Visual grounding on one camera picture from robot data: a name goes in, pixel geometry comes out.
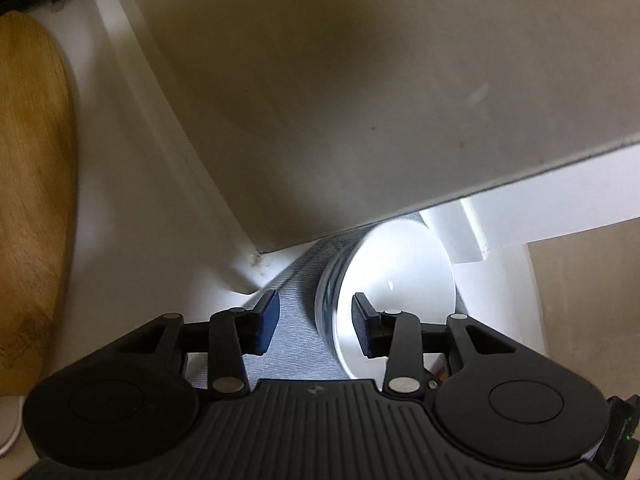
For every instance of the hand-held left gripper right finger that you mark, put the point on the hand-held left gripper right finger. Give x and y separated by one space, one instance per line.
361 325

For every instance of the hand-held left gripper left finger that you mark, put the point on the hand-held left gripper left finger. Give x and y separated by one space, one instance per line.
267 320

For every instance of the white bowl with blue pattern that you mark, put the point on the white bowl with blue pattern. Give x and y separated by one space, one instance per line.
405 265

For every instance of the grey table mat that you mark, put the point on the grey table mat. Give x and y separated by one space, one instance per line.
295 330

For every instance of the round wooden cutting board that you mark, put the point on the round wooden cutting board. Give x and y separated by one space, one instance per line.
30 185

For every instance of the white round object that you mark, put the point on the white round object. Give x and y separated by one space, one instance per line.
9 422

